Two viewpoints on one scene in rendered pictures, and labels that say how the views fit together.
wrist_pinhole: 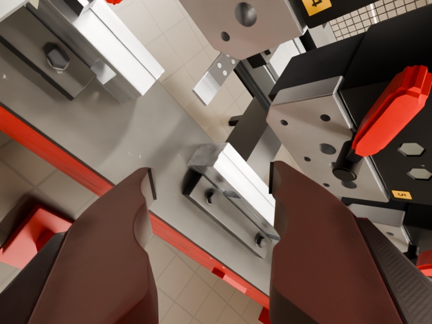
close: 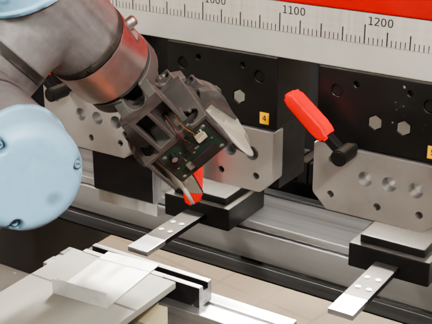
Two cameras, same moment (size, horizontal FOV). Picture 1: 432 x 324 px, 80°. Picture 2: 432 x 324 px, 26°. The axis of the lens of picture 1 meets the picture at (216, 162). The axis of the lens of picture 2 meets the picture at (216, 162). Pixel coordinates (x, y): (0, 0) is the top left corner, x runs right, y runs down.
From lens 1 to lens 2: 0.94 m
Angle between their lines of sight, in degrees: 71
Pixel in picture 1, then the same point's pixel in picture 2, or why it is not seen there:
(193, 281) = not seen: outside the picture
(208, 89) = (349, 304)
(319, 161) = (380, 195)
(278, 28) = (265, 142)
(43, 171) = not seen: outside the picture
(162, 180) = not seen: outside the picture
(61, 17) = (185, 315)
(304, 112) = (324, 170)
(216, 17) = (245, 170)
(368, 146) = (315, 130)
